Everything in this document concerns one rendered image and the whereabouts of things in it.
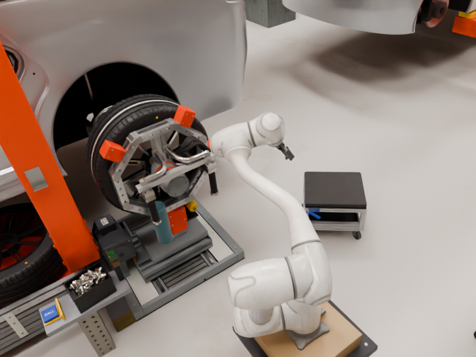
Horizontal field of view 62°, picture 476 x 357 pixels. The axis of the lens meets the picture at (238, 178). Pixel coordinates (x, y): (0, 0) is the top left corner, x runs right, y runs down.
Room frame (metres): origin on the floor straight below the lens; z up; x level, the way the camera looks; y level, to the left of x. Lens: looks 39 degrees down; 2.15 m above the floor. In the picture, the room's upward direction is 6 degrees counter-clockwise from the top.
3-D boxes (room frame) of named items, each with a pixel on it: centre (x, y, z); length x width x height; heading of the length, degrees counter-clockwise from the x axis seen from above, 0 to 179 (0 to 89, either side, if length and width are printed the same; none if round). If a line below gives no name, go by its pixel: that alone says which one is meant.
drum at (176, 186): (1.66, 0.36, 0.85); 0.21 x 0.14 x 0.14; 30
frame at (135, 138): (1.72, 0.40, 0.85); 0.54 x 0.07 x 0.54; 120
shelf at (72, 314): (1.23, 0.84, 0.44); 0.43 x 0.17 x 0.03; 120
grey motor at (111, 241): (1.80, 0.85, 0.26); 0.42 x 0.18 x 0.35; 30
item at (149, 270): (1.84, 0.52, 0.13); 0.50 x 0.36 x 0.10; 120
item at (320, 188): (2.01, -0.64, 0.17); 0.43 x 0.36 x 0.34; 80
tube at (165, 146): (1.66, 0.25, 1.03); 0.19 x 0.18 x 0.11; 30
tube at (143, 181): (1.56, 0.42, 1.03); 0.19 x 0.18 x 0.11; 30
